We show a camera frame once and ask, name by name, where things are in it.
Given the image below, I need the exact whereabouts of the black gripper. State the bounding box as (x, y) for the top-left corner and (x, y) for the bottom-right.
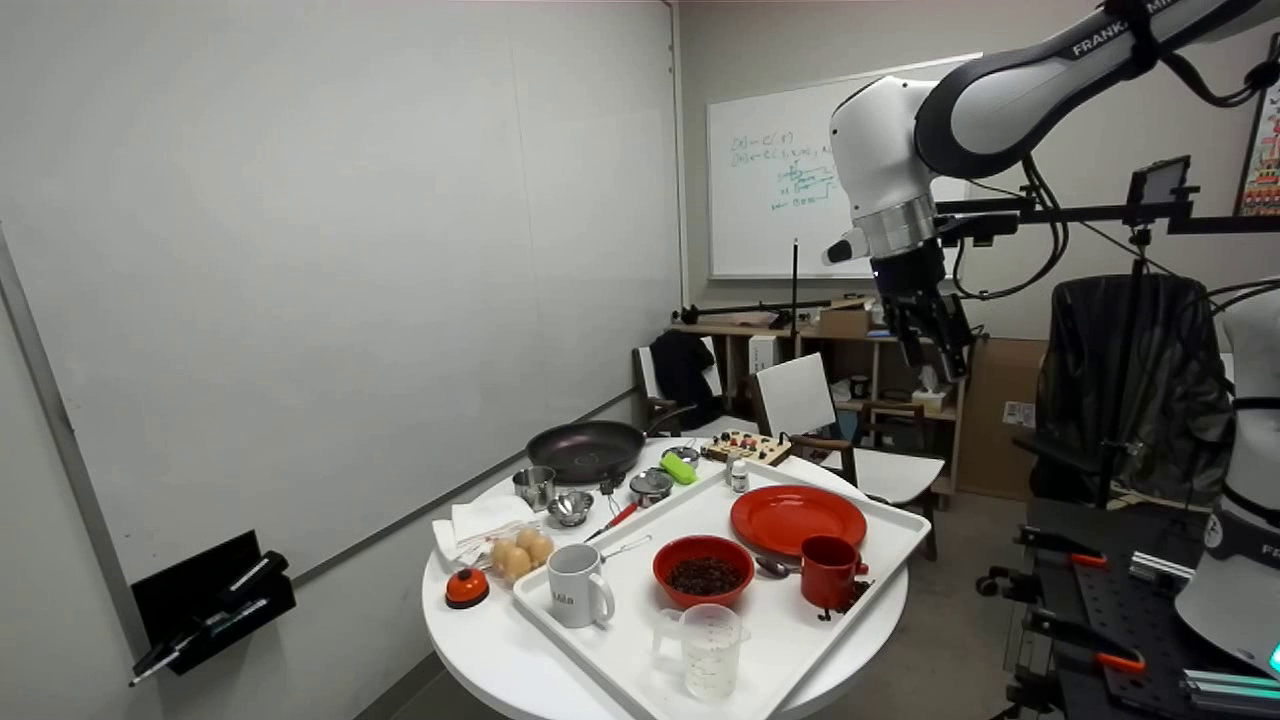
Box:
(873, 242), (980, 392)

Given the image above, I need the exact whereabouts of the red mug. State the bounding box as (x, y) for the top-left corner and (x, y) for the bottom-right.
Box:
(797, 532), (873, 620)

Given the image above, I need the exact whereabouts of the red bowl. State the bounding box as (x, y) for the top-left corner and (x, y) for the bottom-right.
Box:
(646, 532), (760, 616)

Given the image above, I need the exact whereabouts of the small steel bowl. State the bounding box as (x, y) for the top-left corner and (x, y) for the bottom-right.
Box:
(544, 490), (598, 528)

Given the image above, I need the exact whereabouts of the white mug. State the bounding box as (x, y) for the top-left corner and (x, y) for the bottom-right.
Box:
(544, 541), (621, 633)

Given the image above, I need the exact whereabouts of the large cardboard box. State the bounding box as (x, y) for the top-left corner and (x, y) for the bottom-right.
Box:
(956, 332), (1052, 504)

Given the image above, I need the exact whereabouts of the wooden shelf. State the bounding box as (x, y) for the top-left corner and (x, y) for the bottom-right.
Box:
(705, 315), (974, 495)

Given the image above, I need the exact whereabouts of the small cardboard box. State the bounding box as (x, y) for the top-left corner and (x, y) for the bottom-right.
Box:
(813, 304), (873, 339)

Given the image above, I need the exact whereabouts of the white chair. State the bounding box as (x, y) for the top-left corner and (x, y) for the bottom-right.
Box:
(752, 353), (946, 509)

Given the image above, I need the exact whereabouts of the black tripod pole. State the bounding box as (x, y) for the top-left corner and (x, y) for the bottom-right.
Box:
(669, 238), (873, 366)

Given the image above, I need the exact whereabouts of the black office chair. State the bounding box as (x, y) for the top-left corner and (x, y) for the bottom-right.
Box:
(1025, 271), (1236, 515)

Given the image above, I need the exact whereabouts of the wooden puzzle board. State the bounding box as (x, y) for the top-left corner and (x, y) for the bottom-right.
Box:
(694, 429), (797, 472)

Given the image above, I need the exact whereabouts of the whiteboard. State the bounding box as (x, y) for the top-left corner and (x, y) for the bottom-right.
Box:
(705, 53), (983, 289)

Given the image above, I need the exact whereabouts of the red plate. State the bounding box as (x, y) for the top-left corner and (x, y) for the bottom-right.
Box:
(723, 482), (873, 563)

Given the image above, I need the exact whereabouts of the black jacket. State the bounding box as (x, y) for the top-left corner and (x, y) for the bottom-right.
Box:
(646, 328), (732, 431)

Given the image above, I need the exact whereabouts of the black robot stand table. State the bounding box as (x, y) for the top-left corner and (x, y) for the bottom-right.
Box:
(972, 495), (1280, 720)

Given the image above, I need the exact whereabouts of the white plastic tray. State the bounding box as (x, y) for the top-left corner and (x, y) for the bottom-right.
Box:
(507, 455), (934, 720)

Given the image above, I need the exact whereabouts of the black frying pan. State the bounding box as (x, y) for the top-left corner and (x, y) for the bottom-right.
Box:
(521, 416), (650, 493)

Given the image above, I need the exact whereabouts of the clear measuring cup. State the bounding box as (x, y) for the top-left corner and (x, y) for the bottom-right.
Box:
(646, 602), (748, 709)

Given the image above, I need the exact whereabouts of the steel cup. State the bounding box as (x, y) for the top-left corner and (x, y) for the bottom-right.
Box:
(510, 459), (554, 513)

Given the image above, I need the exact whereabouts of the bag of round rolls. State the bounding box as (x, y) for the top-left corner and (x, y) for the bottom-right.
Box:
(481, 521), (554, 589)

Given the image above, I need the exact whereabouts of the white napkin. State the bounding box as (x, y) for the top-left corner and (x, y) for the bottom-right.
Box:
(428, 493), (552, 563)

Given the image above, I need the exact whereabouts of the orange call bell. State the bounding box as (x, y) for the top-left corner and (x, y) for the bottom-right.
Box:
(440, 563), (490, 611)

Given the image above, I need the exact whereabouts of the black camera boom stand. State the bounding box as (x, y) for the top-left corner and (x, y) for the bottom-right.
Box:
(930, 153), (1280, 513)

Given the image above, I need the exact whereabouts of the red handled clamp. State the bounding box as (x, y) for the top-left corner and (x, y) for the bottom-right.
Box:
(1017, 528), (1112, 572)
(1056, 642), (1151, 682)

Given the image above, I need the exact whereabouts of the red handled spatula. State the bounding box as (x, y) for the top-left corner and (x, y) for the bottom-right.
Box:
(583, 469), (676, 544)

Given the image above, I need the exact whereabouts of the framed wall poster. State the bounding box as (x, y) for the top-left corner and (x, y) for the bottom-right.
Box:
(1233, 33), (1280, 222)

